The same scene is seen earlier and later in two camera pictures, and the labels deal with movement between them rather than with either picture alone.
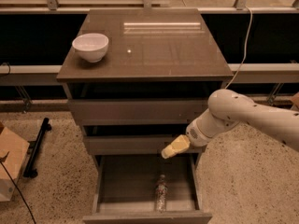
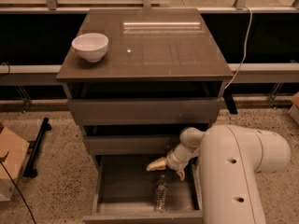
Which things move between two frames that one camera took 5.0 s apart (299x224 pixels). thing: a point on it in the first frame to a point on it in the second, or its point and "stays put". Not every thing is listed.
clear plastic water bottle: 161,193 stays put
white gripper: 195,135 to 175,161
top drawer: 135,111 stays put
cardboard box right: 295,100 stays put
